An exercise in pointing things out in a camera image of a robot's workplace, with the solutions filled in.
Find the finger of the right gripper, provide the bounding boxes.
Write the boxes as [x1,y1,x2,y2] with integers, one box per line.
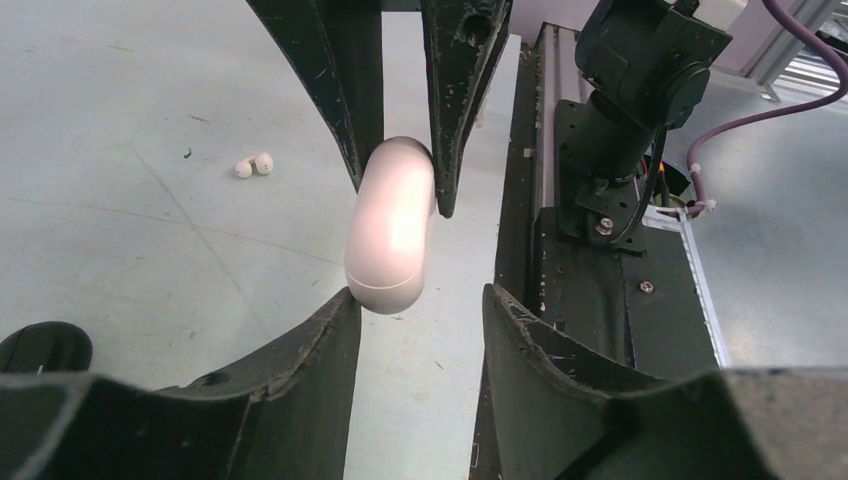
[247,0,384,188]
[421,0,513,218]

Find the black earbud charging case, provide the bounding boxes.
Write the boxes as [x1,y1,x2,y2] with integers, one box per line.
[1,321,93,374]

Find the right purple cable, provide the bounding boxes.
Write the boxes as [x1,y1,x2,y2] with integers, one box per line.
[669,0,848,220]

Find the white earbud charging case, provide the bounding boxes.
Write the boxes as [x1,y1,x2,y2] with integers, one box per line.
[344,136,435,315]

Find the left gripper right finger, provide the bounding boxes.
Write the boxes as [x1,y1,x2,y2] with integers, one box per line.
[483,284,847,479]

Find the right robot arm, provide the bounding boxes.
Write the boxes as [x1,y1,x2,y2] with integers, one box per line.
[251,1,740,250]

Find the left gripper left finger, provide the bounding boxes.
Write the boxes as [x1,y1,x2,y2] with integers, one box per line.
[1,289,361,479]

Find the right aluminium frame post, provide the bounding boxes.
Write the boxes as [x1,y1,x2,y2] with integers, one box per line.
[743,1,847,104]

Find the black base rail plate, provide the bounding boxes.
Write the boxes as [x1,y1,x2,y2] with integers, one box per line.
[467,23,723,480]

